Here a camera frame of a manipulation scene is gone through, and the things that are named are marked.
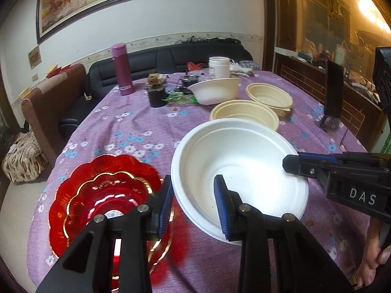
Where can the white plastic jar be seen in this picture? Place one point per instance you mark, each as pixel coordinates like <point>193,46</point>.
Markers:
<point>219,67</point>

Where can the black jar with wooden cork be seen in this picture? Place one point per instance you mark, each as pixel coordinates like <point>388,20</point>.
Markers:
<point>157,97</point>

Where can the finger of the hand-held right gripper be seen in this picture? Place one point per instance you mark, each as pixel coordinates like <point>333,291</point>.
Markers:
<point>302,166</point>
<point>323,157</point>

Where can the green plastic wrapper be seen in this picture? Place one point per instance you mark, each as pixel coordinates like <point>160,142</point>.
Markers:
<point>180,99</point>

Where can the small black device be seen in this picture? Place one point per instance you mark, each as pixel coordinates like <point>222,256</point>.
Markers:
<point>189,81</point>

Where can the brown patterned cushion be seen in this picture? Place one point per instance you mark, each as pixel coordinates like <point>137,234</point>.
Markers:
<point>21,158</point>

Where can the black leather sofa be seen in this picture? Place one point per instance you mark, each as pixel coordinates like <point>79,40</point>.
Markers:
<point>100,73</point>

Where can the large white foam bowl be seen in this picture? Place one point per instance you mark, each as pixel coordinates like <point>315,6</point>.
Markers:
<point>244,158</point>

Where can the person's right hand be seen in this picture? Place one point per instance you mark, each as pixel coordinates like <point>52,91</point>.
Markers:
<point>369,265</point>

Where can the dark wooden sideboard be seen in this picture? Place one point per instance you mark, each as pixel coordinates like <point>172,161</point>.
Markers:
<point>305,76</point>

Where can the red and yellow papers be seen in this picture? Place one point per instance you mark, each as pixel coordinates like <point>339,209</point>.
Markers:
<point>59,70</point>

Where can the brown armchair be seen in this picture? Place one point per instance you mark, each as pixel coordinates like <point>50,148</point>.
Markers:
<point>45,106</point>

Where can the wall socket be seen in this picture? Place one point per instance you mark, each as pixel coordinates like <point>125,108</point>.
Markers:
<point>35,77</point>

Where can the framed horse painting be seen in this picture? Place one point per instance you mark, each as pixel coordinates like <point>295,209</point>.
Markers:
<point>91,0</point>

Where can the beige plastic bowl with tab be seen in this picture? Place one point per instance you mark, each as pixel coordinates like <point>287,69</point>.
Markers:
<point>268,93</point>

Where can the orange plastic bag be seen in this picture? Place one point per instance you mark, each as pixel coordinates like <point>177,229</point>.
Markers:
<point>195,66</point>

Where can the purple thermos bottle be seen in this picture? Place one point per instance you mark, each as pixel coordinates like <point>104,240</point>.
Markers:
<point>122,70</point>

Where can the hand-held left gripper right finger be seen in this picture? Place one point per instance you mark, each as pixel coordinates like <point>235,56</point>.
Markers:
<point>221,207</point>

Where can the purple floral tablecloth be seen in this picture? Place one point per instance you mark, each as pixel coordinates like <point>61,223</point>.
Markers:
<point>128,122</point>

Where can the small red gold-rimmed plate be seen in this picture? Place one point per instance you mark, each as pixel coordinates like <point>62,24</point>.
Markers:
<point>122,195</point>

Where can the small framed wall plaque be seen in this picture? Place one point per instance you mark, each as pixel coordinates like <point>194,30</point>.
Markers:
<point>34,57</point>

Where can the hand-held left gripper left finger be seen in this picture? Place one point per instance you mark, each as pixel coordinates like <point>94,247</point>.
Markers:
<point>165,207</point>

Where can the white charger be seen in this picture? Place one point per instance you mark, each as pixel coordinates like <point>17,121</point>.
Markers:
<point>88,96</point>

